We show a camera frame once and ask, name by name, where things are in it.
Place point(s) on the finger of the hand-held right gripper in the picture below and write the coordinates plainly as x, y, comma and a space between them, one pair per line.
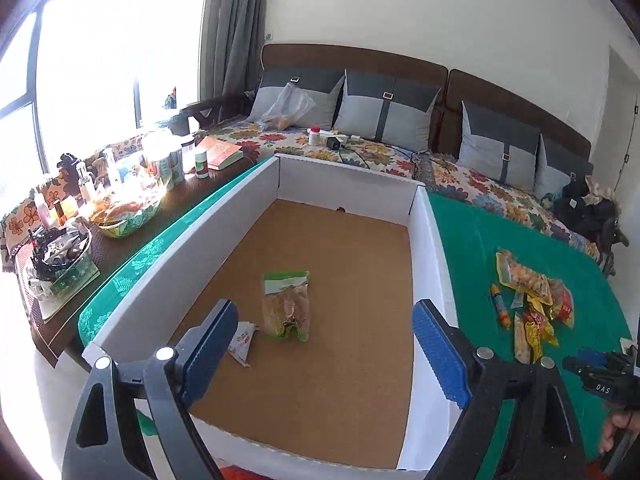
590, 358

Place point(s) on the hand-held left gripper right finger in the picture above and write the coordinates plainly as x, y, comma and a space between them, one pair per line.
440, 350

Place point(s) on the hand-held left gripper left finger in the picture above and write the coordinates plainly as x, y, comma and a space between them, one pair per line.
212, 350

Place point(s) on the yellow peanut snack packet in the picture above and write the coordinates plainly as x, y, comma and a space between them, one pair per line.
522, 277

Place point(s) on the white cardboard box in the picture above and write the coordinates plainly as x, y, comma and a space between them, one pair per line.
345, 185

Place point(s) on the person's right hand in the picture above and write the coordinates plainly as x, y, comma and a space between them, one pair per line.
609, 435

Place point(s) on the small white red packet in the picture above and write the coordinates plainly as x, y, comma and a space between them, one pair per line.
242, 342

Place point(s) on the red gold snack packet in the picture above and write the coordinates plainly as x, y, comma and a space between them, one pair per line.
564, 305

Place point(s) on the clear long snack packet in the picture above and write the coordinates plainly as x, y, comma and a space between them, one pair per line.
522, 342

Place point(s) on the red sausage stick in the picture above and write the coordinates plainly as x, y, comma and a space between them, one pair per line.
501, 307

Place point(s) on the green white snack packet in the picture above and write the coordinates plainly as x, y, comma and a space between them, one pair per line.
287, 310

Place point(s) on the green patterned tablecloth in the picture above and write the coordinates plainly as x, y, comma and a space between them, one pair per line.
475, 240

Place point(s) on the black jacket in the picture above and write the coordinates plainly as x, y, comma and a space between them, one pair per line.
582, 215

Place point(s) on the green patterned dish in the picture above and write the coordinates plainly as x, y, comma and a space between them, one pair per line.
125, 215

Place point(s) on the dark wooden side table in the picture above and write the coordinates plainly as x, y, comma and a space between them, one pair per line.
200, 187

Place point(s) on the floral sofa cover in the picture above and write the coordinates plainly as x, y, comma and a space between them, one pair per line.
465, 185

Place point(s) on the beige cloth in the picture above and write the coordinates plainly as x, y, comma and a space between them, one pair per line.
597, 190

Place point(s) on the glass bowl of small tools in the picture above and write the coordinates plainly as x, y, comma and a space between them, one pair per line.
60, 255

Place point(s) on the green white bottle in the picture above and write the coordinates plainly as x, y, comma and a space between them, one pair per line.
201, 164

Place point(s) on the grey two-tone cushion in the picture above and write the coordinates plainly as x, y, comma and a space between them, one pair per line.
360, 115
560, 172
272, 102
485, 152

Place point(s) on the group of bottles and jars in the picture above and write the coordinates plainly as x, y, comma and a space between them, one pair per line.
165, 165

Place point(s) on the red book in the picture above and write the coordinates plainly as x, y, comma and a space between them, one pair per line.
222, 152

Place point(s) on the black power adapter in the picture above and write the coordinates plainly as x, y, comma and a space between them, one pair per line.
333, 144

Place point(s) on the white power strip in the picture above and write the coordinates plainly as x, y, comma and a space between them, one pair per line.
345, 136

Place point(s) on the white bottle red cap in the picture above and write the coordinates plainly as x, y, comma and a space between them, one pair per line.
314, 137

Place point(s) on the clear plastic bag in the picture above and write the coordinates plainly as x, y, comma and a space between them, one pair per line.
287, 107

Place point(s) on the brown sofa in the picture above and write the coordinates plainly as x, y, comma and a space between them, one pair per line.
400, 67

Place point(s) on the window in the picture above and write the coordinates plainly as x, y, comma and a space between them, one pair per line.
100, 60

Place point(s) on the grey curtain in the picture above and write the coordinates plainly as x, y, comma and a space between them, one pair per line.
232, 25

